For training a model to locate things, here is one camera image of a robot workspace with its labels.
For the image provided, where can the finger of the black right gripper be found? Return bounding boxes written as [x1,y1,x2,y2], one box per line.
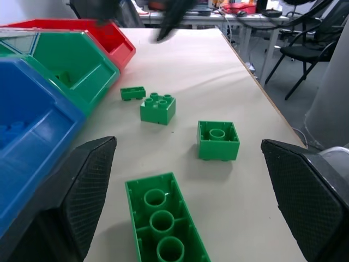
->
[156,0,198,43]

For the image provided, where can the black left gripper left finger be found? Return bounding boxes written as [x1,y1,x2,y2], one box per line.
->
[0,135,118,262]

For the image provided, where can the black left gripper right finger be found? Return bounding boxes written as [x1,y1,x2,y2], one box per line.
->
[260,139,349,262]

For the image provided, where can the silver rounded object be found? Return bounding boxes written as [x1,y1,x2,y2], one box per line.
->
[317,146,349,175]

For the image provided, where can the red plastic bin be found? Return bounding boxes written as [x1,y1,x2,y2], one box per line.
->
[0,19,136,74]

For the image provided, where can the red box on desk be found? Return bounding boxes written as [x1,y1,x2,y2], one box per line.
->
[222,2,257,14]

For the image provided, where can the white office desk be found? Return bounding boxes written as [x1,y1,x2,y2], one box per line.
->
[139,10,290,82]

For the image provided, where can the long green building block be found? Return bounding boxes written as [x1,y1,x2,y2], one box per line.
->
[124,171,212,262]

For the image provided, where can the small flat green block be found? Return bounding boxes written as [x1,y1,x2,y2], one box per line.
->
[119,86,147,102]

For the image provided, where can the square green building block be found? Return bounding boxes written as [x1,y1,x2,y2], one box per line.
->
[140,92,176,126]
[197,120,241,162]

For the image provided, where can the blue plastic bin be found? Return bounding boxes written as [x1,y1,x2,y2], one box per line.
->
[0,57,87,237]

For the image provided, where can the grey round column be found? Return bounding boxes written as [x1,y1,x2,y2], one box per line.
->
[304,34,349,150]

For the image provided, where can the green plastic bin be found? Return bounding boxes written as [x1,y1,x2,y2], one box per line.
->
[0,30,121,118]

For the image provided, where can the black folding chair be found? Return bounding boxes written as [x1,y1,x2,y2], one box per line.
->
[264,5,349,100]

